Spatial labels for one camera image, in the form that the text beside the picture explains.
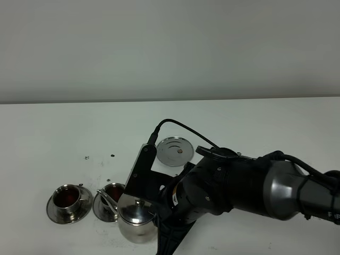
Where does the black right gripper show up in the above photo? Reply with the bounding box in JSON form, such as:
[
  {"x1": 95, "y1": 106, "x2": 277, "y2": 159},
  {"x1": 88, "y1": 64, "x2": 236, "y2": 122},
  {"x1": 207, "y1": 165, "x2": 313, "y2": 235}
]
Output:
[{"x1": 125, "y1": 144, "x2": 234, "y2": 255}]

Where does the stainless steel teapot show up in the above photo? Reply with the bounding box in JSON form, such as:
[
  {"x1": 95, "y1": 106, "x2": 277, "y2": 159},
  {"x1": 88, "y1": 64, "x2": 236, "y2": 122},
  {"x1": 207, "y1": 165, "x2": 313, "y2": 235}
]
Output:
[{"x1": 97, "y1": 189, "x2": 158, "y2": 244}]

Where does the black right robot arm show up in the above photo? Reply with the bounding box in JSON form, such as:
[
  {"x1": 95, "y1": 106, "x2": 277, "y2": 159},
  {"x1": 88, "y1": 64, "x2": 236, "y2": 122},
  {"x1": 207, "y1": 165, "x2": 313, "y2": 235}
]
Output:
[{"x1": 125, "y1": 144, "x2": 339, "y2": 254}]

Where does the right stainless steel saucer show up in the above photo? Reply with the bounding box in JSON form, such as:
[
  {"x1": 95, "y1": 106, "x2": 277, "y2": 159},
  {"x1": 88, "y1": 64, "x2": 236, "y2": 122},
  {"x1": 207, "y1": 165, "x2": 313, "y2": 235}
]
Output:
[{"x1": 92, "y1": 193, "x2": 118, "y2": 223}]

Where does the stainless steel saucer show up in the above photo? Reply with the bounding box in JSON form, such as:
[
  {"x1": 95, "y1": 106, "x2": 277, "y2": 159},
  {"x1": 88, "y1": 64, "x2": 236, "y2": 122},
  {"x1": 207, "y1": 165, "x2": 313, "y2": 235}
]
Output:
[
  {"x1": 92, "y1": 193, "x2": 118, "y2": 223},
  {"x1": 46, "y1": 184, "x2": 93, "y2": 225}
]

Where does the right stainless steel teacup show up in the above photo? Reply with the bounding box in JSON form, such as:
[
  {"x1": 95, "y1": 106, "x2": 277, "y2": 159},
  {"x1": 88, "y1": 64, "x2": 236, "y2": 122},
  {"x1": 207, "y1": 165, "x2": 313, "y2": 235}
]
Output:
[{"x1": 98, "y1": 183, "x2": 125, "y2": 213}]

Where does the stainless steel teacup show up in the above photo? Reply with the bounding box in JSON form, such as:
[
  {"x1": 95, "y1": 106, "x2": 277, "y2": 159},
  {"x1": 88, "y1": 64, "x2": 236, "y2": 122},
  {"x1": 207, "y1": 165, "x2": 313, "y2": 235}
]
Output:
[
  {"x1": 52, "y1": 184, "x2": 86, "y2": 215},
  {"x1": 98, "y1": 183, "x2": 125, "y2": 213}
]

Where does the steel teapot saucer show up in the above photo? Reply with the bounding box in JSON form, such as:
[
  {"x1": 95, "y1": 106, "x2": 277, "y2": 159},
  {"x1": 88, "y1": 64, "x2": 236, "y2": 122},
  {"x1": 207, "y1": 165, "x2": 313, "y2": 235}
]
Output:
[{"x1": 157, "y1": 137, "x2": 194, "y2": 167}]

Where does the left stainless steel teacup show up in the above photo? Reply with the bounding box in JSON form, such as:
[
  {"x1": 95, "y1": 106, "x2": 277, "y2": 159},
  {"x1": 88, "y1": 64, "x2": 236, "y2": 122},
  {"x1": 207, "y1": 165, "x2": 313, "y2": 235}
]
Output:
[{"x1": 52, "y1": 184, "x2": 86, "y2": 215}]

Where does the left stainless steel saucer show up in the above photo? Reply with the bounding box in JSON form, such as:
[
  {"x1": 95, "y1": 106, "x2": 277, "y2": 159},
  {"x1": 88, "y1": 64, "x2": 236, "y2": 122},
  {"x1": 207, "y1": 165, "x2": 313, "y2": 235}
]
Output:
[{"x1": 46, "y1": 184, "x2": 93, "y2": 225}]

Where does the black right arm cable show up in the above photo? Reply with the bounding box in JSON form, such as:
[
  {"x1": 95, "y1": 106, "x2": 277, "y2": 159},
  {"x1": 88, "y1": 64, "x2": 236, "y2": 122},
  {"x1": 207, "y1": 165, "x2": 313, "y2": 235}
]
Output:
[{"x1": 147, "y1": 118, "x2": 340, "y2": 202}]

